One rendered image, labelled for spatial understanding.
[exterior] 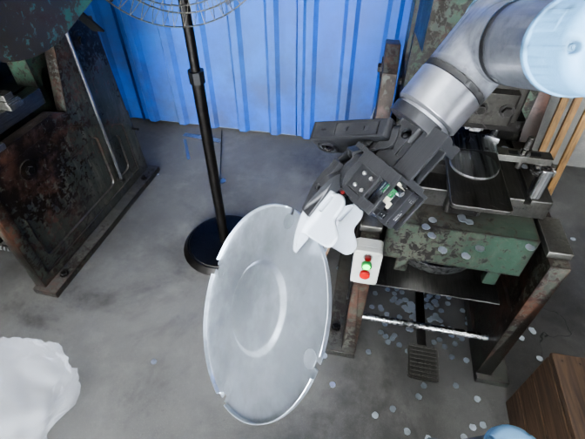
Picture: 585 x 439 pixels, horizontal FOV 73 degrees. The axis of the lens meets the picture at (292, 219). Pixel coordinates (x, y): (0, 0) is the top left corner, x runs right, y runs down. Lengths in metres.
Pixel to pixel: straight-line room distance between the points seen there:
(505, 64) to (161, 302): 1.59
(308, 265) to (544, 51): 0.31
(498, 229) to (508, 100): 0.34
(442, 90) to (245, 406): 0.45
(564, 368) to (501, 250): 0.37
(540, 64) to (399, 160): 0.15
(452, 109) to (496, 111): 0.66
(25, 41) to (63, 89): 0.45
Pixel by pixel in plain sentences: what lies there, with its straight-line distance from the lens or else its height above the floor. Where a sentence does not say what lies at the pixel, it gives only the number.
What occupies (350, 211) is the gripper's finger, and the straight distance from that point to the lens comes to 0.49.
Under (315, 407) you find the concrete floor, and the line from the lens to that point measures 1.51.
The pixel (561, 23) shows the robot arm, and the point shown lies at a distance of 0.37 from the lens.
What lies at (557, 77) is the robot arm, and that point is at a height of 1.28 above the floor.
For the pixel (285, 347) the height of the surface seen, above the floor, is 0.96.
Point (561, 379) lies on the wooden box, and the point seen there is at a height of 0.35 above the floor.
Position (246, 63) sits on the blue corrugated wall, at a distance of 2.48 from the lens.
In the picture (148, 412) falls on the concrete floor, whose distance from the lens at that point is 1.58.
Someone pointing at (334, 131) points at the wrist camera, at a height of 1.15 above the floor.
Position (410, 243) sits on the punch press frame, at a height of 0.57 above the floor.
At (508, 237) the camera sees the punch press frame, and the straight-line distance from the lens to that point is 1.20.
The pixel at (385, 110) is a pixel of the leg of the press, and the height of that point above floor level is 0.73.
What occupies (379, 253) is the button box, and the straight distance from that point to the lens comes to 1.06.
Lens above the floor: 1.41
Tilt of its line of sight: 44 degrees down
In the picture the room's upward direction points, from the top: straight up
